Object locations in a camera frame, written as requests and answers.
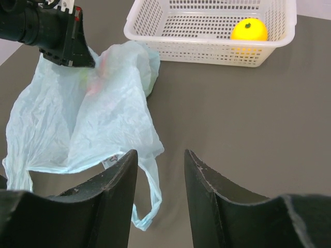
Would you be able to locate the yellow orange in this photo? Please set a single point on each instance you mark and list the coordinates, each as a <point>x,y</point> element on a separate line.
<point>250,29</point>

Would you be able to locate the white perforated plastic basket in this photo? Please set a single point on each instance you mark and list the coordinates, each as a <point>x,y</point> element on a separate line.
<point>200,31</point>

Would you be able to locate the red apple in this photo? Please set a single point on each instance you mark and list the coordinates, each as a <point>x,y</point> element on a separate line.
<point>98,78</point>

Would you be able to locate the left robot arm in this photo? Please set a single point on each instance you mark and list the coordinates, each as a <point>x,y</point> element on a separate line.
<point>12,20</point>

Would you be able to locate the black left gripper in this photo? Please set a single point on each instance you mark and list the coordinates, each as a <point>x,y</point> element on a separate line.
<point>59,36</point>

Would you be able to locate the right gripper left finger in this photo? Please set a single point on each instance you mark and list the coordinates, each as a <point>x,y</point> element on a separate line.
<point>96,213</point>

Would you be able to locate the green pear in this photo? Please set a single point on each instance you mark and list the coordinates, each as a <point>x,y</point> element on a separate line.
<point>154,65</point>

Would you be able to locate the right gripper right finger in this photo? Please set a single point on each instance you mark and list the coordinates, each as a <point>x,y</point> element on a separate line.
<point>224,214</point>

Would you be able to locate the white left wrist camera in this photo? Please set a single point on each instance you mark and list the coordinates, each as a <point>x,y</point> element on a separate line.
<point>62,5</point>

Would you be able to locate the light blue plastic bag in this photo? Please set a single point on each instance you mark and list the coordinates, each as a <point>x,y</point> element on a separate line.
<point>54,127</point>

